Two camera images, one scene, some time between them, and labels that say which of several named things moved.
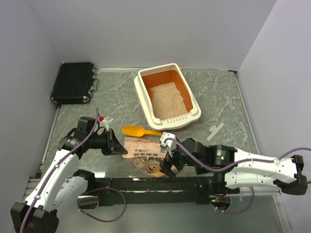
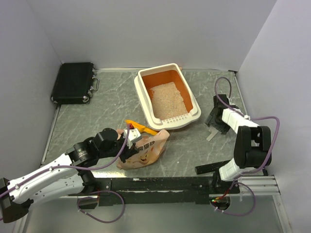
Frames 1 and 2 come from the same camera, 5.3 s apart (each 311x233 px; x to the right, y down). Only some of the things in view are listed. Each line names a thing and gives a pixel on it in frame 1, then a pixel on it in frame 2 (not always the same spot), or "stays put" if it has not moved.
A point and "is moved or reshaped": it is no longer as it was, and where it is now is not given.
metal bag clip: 214,129 stays put
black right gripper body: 179,160 -> 216,123
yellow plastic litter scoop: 134,131 is moved or reshaped
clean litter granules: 167,101 stays put
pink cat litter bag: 146,155 is moved or reshaped
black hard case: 74,83 stays put
